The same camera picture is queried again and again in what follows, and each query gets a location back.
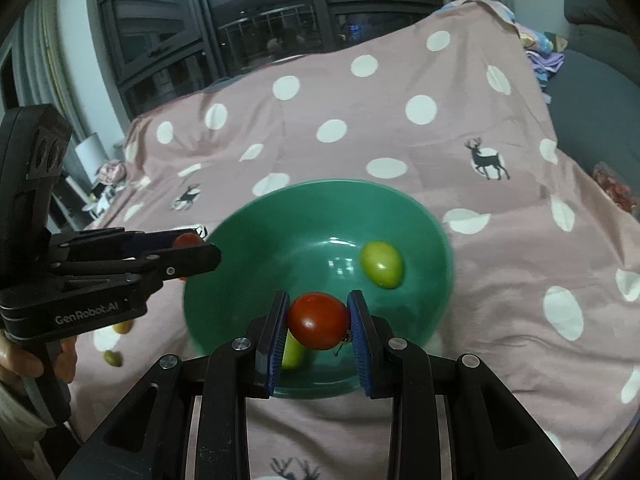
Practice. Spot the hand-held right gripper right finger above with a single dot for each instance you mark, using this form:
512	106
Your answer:
361	347

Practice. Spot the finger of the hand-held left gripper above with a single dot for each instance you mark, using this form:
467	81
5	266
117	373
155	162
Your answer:
140	242
195	259

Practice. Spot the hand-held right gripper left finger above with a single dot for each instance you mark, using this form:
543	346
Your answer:
272	347

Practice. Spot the small red tomato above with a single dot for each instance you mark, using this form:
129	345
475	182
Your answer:
187	240

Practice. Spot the red cherry tomato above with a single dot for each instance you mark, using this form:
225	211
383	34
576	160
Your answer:
317	320

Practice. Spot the green plastic bowl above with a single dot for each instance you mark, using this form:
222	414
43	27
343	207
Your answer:
310	230

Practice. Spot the small olive green fruit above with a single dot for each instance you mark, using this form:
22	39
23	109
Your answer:
112	358

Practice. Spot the person's left hand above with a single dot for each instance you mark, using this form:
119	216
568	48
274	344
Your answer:
17	360

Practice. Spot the oblong yellow-green fruit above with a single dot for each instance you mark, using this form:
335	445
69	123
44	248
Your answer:
292	356

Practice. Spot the white table lamp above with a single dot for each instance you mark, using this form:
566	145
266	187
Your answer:
90	152

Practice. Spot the pink crumpled cloth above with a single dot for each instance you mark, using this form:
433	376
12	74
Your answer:
111	171

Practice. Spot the round yellow-green fruit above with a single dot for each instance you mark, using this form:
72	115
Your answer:
381	263

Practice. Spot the small tan fruit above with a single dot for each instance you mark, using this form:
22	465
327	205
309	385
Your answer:
123	328

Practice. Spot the dark glass door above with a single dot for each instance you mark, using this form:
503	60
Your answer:
160	45

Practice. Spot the pink polka-dot blanket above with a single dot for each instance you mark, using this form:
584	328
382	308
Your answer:
400	160

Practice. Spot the grey sofa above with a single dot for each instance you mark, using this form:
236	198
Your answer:
600	100

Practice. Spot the pile of colourful clothes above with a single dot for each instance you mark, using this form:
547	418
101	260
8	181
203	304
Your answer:
542	55

